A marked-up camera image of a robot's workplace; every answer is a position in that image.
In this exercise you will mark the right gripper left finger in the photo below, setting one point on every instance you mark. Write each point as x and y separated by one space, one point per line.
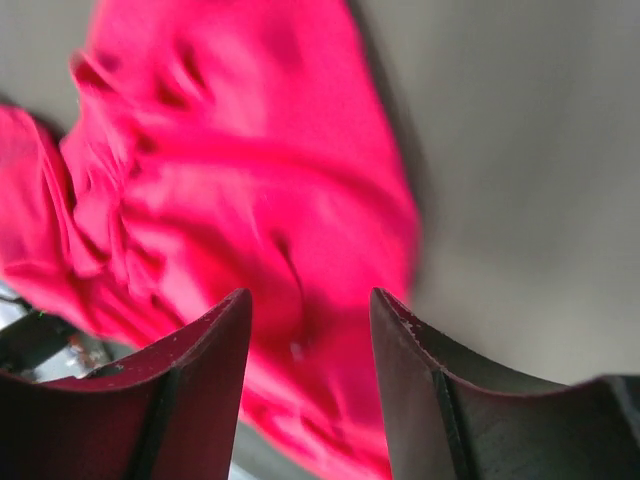
167 411

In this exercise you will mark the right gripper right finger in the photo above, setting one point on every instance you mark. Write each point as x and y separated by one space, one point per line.
451 413

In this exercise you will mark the pink t shirt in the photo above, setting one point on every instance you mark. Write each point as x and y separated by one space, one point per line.
224 145

